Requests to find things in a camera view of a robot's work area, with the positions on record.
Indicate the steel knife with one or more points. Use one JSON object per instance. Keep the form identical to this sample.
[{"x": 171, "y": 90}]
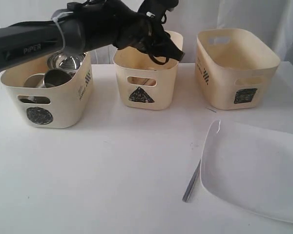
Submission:
[{"x": 191, "y": 183}]

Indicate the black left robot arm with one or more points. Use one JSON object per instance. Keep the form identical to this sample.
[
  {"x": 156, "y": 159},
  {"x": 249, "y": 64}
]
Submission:
[{"x": 83, "y": 27}]

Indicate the cream bin with triangle mark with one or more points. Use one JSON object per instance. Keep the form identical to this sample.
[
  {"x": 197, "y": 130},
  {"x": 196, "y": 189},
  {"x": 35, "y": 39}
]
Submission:
[{"x": 131, "y": 64}]

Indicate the white rectangular plate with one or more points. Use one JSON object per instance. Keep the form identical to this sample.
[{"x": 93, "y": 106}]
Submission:
[{"x": 250, "y": 167}]

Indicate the steel spoon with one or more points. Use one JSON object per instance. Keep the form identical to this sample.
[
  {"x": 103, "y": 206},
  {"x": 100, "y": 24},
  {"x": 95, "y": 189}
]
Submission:
[{"x": 146, "y": 81}]

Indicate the steel mug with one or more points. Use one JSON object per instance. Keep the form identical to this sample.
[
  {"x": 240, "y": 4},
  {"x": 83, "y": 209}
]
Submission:
[
  {"x": 34, "y": 81},
  {"x": 56, "y": 77}
]

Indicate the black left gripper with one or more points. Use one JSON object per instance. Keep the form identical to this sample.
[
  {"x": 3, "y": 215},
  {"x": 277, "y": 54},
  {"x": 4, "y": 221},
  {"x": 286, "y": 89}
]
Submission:
[{"x": 144, "y": 34}]

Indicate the steel bowl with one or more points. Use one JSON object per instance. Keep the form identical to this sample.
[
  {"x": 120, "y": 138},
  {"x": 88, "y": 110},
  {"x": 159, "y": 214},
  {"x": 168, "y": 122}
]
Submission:
[{"x": 70, "y": 64}]

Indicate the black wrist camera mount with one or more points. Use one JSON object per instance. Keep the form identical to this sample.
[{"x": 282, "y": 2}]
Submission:
[{"x": 157, "y": 7}]

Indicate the cream bin with square mark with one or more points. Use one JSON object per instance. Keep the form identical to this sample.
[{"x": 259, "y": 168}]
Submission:
[{"x": 233, "y": 67}]

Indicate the white backdrop curtain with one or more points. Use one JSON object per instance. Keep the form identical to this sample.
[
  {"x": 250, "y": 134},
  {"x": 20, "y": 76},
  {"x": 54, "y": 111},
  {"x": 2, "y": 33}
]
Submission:
[{"x": 270, "y": 20}]

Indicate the cream bin with circle mark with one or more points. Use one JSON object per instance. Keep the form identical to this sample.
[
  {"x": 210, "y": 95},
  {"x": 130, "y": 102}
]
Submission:
[{"x": 56, "y": 107}]

